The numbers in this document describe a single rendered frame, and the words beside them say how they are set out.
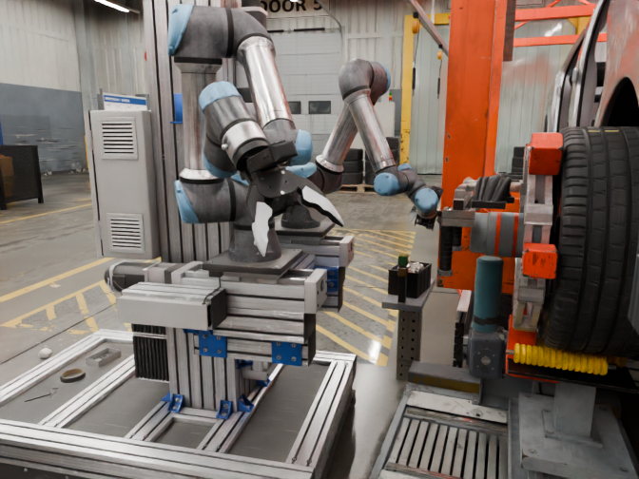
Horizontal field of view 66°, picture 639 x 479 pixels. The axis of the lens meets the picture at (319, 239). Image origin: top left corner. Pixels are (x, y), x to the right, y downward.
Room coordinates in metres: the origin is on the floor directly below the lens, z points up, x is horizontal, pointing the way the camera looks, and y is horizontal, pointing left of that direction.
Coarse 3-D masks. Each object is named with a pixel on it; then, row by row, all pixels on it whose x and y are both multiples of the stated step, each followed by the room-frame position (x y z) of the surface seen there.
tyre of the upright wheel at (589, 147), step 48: (576, 144) 1.31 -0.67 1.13; (624, 144) 1.28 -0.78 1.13; (576, 192) 1.20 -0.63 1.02; (624, 192) 1.17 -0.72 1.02; (576, 240) 1.16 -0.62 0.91; (624, 240) 1.13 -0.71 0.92; (576, 288) 1.16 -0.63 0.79; (624, 288) 1.13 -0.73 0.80; (576, 336) 1.22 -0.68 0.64; (624, 336) 1.17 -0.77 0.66
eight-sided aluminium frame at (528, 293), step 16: (528, 160) 1.39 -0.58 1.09; (528, 176) 1.34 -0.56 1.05; (544, 176) 1.35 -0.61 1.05; (528, 192) 1.30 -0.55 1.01; (544, 192) 1.30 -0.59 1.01; (528, 208) 1.26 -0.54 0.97; (544, 208) 1.25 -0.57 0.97; (528, 224) 1.25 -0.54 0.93; (544, 224) 1.24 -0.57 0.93; (528, 240) 1.25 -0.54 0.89; (544, 240) 1.24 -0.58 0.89; (528, 288) 1.25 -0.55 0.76; (544, 288) 1.23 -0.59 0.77; (528, 304) 1.52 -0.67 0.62; (528, 320) 1.38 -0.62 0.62
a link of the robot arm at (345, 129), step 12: (372, 72) 1.74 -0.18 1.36; (384, 72) 1.81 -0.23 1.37; (372, 84) 1.75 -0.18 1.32; (384, 84) 1.81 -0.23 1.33; (372, 96) 1.80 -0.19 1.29; (348, 108) 1.84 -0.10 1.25; (348, 120) 1.84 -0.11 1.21; (336, 132) 1.87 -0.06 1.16; (348, 132) 1.86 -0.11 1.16; (336, 144) 1.87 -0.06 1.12; (348, 144) 1.88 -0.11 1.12; (324, 156) 1.91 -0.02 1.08; (336, 156) 1.89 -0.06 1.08; (324, 168) 1.89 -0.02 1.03; (336, 168) 1.90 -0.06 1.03; (324, 180) 1.88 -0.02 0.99; (336, 180) 1.92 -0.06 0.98; (324, 192) 1.91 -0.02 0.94
